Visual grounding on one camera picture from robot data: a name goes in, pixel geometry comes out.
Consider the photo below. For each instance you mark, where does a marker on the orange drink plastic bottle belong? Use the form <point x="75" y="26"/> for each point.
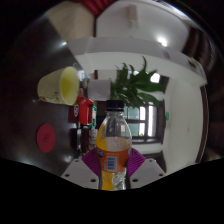
<point x="113" y="156"/>

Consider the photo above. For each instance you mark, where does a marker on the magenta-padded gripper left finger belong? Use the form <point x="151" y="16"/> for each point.
<point x="78" y="171"/>

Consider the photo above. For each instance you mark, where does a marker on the red carpeted stairs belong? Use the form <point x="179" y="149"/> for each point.
<point x="98" y="6"/>

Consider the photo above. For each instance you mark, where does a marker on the pale yellow printed cup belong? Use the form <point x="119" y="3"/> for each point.
<point x="53" y="86"/>

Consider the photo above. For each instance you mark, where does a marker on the dark wooden glazed door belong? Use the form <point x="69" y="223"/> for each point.
<point x="146" y="121"/>

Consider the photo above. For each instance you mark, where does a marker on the potted plant in white pot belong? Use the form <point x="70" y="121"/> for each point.
<point x="133" y="86"/>

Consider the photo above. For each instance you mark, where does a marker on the flat round red coaster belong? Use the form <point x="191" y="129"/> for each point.
<point x="46" y="138"/>

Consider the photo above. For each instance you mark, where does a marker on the paper notice on pillar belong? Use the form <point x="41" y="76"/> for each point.
<point x="165" y="52"/>

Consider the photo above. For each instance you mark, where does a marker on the green exit sign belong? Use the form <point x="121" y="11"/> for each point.
<point x="167" y="116"/>

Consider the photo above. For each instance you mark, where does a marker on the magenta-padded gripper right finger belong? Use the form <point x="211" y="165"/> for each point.
<point x="148" y="171"/>

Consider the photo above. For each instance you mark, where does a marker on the glowing wall lamp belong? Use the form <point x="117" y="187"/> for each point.
<point x="162" y="41"/>

